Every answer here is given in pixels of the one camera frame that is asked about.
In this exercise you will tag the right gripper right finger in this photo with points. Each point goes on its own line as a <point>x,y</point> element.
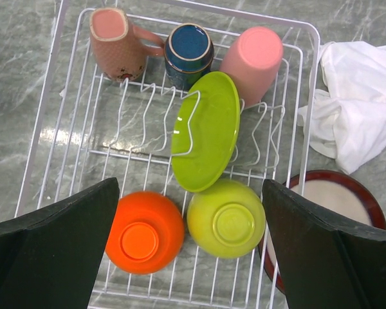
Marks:
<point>371,267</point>

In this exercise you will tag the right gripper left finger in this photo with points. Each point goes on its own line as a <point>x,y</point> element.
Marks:
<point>49,258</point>

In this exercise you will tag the brown rimmed round plate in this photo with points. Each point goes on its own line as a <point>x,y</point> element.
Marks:
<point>341,196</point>

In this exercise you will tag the orange bowl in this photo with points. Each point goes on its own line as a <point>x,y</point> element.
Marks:
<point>147,233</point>

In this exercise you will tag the green bowl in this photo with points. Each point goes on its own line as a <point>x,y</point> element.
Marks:
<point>227,220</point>

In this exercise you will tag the green plate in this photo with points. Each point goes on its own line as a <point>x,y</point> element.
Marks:
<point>205,131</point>

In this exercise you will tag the pink plastic cup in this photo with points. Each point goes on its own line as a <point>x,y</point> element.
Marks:
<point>252,62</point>

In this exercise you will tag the pink ceramic mug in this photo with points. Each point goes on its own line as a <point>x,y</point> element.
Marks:
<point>120,47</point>

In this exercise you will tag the dark blue ceramic mug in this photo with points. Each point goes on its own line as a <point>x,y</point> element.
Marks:
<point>189,53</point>

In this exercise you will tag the white cloth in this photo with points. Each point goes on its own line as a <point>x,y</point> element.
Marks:
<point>348,121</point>

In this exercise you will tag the white wire dish rack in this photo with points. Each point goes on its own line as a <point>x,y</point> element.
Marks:
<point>89,128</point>

